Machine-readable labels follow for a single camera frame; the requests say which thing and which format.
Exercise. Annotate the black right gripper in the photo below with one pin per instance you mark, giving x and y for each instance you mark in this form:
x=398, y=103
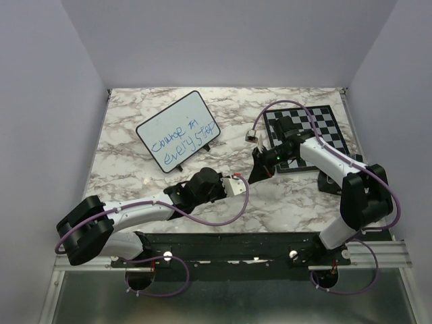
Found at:
x=262, y=169

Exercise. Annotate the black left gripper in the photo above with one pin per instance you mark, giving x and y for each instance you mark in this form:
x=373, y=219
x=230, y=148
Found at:
x=223, y=192

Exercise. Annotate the black framed whiteboard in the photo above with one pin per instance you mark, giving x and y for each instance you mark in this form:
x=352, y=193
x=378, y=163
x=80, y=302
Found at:
x=179, y=131

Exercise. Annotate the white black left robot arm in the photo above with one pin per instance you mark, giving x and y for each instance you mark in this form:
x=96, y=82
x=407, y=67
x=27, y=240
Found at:
x=86, y=230

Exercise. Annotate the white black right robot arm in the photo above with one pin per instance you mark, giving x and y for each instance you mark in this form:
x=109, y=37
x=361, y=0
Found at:
x=365, y=197

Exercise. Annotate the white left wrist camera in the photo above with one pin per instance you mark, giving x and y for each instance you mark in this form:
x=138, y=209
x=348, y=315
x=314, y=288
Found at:
x=233, y=185

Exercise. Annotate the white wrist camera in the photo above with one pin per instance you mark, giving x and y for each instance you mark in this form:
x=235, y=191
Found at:
x=252, y=137
x=233, y=185

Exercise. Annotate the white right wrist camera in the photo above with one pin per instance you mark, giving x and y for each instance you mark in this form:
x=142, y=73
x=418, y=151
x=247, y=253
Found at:
x=252, y=137

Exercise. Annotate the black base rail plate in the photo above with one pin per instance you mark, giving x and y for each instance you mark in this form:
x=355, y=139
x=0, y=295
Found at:
x=232, y=257

